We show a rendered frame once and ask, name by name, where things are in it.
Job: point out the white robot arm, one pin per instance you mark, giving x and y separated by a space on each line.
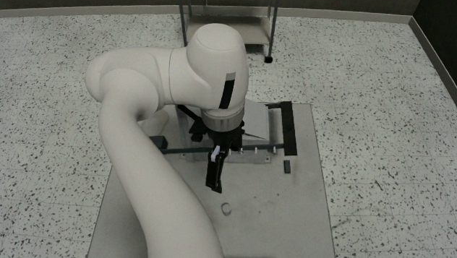
210 73

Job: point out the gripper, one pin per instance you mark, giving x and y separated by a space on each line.
222 142

